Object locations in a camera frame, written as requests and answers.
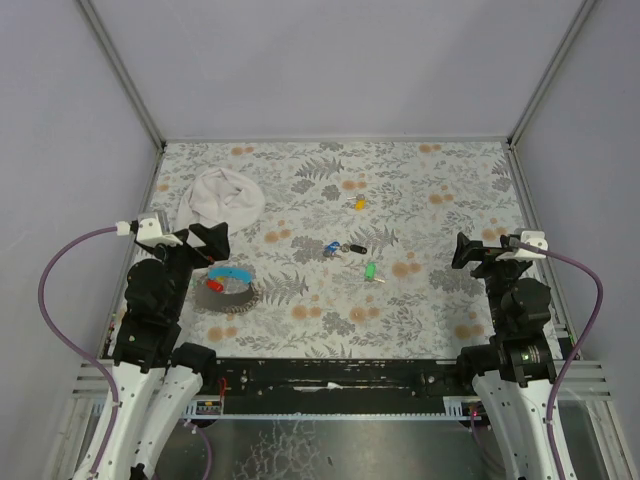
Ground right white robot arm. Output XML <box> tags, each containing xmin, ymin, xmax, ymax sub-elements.
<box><xmin>451</xmin><ymin>230</ymin><xmax>577</xmax><ymax>479</ymax></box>

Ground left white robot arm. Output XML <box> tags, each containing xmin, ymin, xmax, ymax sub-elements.
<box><xmin>74</xmin><ymin>220</ymin><xmax>230</xmax><ymax>479</ymax></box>

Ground white crumpled cloth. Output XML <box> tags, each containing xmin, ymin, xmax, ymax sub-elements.
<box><xmin>174</xmin><ymin>167</ymin><xmax>266</xmax><ymax>234</ymax></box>

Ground green tag key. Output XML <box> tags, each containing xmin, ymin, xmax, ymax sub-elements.
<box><xmin>364</xmin><ymin>262</ymin><xmax>386</xmax><ymax>284</ymax></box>

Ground floral table mat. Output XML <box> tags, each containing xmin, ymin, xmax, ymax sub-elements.
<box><xmin>151</xmin><ymin>141</ymin><xmax>524</xmax><ymax>359</ymax></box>

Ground yellow tag key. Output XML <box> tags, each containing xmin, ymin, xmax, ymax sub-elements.
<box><xmin>348</xmin><ymin>194</ymin><xmax>367</xmax><ymax>211</ymax></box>

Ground blue tag key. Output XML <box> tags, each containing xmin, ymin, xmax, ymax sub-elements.
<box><xmin>323</xmin><ymin>241</ymin><xmax>341</xmax><ymax>258</ymax></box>

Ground black tag key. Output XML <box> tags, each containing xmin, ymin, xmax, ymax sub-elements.
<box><xmin>340</xmin><ymin>244</ymin><xmax>368</xmax><ymax>255</ymax></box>

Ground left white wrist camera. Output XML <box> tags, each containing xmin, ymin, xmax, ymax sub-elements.
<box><xmin>115</xmin><ymin>211</ymin><xmax>183</xmax><ymax>248</ymax></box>

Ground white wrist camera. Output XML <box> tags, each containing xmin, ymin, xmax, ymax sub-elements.
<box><xmin>115</xmin><ymin>211</ymin><xmax>183</xmax><ymax>248</ymax></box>
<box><xmin>497</xmin><ymin>229</ymin><xmax>548</xmax><ymax>262</ymax></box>

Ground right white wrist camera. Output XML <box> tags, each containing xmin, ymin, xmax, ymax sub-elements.
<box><xmin>497</xmin><ymin>229</ymin><xmax>548</xmax><ymax>262</ymax></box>

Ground aluminium frame profiles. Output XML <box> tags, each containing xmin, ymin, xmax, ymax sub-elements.
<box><xmin>76</xmin><ymin>1</ymin><xmax>639</xmax><ymax>479</ymax></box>

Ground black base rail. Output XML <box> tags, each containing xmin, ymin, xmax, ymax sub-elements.
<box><xmin>197</xmin><ymin>357</ymin><xmax>479</xmax><ymax>417</ymax></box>

